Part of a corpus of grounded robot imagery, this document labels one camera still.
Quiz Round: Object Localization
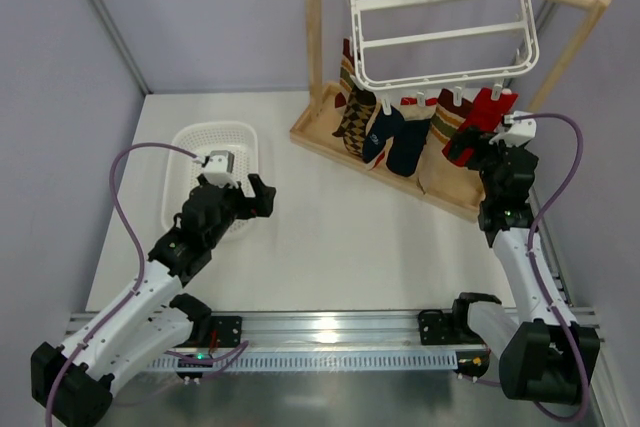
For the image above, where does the beige striped green sock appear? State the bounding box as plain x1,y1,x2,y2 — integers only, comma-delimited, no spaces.
418,89,476,200

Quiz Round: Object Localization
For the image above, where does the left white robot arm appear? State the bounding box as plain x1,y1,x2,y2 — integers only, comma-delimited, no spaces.
31,174,276,426

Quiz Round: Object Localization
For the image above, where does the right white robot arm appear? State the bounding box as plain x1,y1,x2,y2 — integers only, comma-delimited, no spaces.
446,127,600,405

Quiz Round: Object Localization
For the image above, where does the white plastic clip hanger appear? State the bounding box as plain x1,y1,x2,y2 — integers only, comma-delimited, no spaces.
347,0,540,101

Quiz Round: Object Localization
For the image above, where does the navy blue sock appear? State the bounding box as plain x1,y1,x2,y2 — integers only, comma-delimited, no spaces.
386,97,434,177

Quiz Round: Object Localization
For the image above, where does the white perforated plastic basket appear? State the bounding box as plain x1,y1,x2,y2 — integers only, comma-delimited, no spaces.
160,121,259,230

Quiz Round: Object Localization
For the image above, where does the navy sock beige red toe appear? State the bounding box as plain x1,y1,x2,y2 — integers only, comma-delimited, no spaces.
362,106,405,164

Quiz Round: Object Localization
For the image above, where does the wooden rack with tray base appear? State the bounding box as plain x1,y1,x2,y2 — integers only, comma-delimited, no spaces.
290,0,612,220

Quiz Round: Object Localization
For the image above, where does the brown argyle sock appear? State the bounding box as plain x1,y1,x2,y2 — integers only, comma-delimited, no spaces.
333,38,377,157

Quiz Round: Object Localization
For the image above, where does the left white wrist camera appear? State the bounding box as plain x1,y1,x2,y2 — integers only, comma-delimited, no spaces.
194,150,237,187

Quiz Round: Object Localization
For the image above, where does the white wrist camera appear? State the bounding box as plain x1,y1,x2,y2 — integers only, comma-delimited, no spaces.
194,150,237,187
489,111,537,147

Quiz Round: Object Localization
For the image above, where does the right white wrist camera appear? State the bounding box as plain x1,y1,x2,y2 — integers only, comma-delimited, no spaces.
489,111,537,147

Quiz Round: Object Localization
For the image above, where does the slotted grey cable duct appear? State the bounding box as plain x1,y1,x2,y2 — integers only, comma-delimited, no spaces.
146,349,458,374

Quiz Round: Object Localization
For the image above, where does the aluminium mounting rail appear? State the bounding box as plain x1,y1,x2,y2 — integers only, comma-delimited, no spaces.
64,307,606,349

